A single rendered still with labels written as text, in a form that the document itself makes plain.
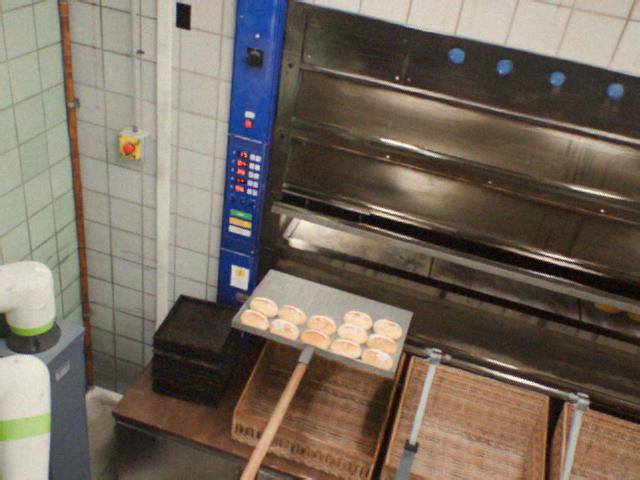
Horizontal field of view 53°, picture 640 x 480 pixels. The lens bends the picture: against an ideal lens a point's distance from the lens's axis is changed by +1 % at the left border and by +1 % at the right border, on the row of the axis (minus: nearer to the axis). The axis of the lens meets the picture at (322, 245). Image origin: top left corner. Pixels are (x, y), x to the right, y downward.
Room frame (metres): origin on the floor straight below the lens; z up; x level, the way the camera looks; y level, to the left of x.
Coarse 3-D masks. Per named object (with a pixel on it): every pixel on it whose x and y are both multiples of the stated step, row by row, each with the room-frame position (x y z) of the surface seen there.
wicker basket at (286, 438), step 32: (288, 352) 2.04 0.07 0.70; (256, 384) 1.86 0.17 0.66; (320, 384) 1.98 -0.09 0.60; (352, 384) 1.97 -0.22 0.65; (384, 384) 1.95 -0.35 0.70; (256, 416) 1.77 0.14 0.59; (288, 416) 1.79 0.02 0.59; (320, 416) 1.82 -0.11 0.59; (352, 416) 1.85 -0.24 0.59; (384, 416) 1.88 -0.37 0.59; (288, 448) 1.64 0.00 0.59; (320, 448) 1.57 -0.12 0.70; (352, 448) 1.69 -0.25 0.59
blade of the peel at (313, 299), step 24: (264, 288) 1.83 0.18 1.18; (288, 288) 1.85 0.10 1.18; (312, 288) 1.88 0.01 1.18; (240, 312) 1.66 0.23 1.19; (312, 312) 1.74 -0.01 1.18; (336, 312) 1.76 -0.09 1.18; (384, 312) 1.81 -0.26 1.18; (408, 312) 1.83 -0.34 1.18; (264, 336) 1.57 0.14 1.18; (336, 336) 1.64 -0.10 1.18; (336, 360) 1.53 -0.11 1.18; (360, 360) 1.54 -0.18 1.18
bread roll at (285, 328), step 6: (270, 324) 1.61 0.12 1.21; (276, 324) 1.59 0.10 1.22; (282, 324) 1.59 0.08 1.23; (288, 324) 1.59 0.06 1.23; (294, 324) 1.61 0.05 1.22; (270, 330) 1.59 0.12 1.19; (276, 330) 1.58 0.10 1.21; (282, 330) 1.58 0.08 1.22; (288, 330) 1.58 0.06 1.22; (294, 330) 1.58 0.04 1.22; (288, 336) 1.57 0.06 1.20; (294, 336) 1.58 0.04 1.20
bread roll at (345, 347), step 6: (336, 342) 1.56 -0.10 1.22; (342, 342) 1.55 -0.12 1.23; (348, 342) 1.56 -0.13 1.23; (354, 342) 1.56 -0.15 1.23; (336, 348) 1.54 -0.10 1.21; (342, 348) 1.54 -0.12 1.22; (348, 348) 1.54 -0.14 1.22; (354, 348) 1.55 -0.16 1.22; (342, 354) 1.53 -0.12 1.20; (348, 354) 1.53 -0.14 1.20; (354, 354) 1.54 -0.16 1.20
